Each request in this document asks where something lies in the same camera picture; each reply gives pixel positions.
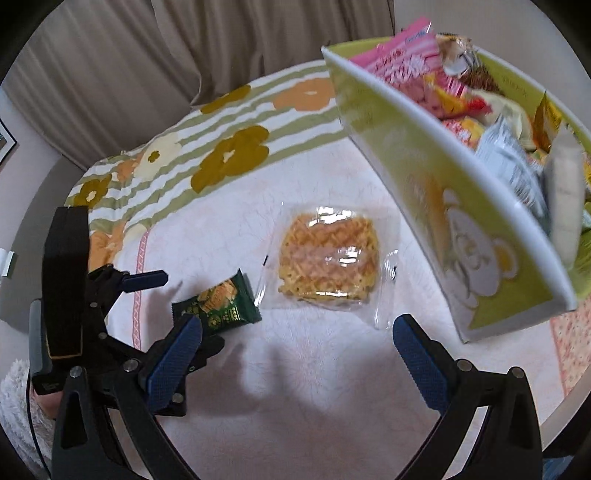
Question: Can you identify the grey white snack packet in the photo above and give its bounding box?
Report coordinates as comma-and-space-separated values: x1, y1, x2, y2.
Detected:
475, 115, 551, 219

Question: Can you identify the beige curtain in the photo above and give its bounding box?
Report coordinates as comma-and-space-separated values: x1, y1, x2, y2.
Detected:
0, 0, 395, 172

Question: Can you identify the yellow red snack packet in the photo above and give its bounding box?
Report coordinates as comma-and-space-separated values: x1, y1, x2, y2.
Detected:
425, 76, 494, 149

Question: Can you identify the cream snack packet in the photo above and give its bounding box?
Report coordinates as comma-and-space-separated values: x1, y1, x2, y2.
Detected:
480, 90, 533, 139

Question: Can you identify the person's left forearm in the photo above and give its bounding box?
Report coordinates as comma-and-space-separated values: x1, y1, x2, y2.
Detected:
0, 357, 60, 468

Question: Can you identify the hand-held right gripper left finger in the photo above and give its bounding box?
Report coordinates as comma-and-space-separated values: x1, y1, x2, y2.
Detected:
51, 316, 204, 480

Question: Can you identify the dark green snack packet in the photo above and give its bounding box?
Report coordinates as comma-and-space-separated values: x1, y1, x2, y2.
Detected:
171, 270, 263, 335

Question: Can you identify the chocolate cake snack packet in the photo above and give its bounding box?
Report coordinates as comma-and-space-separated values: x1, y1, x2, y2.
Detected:
436, 32, 509, 99

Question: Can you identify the pink snack packet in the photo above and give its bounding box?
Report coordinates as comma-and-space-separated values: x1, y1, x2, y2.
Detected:
348, 17, 465, 118

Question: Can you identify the green yellow cardboard box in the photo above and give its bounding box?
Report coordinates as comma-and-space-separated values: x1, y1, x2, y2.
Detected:
321, 34, 591, 344

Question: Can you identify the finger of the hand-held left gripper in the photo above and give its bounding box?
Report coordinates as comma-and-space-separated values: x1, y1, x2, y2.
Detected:
88, 265, 170, 320
185, 335, 227, 372

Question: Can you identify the gold yellow snack packet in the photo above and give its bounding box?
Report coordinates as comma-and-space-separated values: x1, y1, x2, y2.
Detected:
531, 91, 570, 149

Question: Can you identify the floral striped blanket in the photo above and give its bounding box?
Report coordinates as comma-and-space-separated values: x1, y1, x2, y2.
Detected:
64, 60, 352, 271

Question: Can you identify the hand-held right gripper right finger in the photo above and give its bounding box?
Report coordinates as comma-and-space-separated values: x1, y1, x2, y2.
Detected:
392, 314, 544, 480

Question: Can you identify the plain white snack packet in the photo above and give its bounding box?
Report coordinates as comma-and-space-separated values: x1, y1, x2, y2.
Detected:
541, 131, 586, 271

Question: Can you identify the pink floral cloth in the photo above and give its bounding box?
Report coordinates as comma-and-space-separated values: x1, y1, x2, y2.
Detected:
549, 308, 591, 398

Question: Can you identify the clear packet crispy noodle cake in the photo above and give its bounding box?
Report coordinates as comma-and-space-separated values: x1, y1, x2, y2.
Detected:
253, 203, 402, 330

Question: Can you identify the framed wall picture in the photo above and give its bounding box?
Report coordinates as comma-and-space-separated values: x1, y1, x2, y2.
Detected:
0, 117, 19, 163

